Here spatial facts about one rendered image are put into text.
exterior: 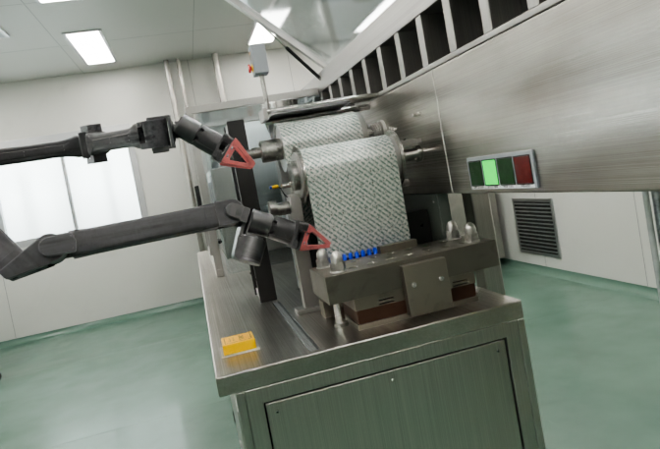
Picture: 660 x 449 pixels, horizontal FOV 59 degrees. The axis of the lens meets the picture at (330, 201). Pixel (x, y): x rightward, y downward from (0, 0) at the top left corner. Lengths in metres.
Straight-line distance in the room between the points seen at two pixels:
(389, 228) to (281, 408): 0.52
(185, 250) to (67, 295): 1.36
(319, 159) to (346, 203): 0.13
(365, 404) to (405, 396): 0.08
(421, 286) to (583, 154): 0.46
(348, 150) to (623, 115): 0.72
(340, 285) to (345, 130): 0.59
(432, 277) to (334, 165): 0.37
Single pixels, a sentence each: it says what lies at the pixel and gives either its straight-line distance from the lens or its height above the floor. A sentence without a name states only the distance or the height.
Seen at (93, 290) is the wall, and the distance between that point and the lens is 7.09.
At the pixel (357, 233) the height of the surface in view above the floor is 1.08.
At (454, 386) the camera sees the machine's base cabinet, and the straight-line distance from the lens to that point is 1.31.
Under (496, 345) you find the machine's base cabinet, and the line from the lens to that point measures 1.33.
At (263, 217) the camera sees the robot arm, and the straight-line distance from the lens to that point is 1.36.
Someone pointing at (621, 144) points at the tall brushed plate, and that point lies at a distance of 0.93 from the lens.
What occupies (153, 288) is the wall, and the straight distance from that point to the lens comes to 7.03.
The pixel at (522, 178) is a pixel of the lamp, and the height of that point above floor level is 1.17.
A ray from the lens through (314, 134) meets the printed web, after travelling 1.66.
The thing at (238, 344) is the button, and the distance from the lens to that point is 1.28.
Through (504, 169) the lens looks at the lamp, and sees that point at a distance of 1.18.
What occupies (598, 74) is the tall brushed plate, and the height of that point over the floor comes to 1.32.
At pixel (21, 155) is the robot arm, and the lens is 1.85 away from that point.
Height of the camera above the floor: 1.25
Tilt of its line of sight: 3 degrees down
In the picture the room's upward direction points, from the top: 10 degrees counter-clockwise
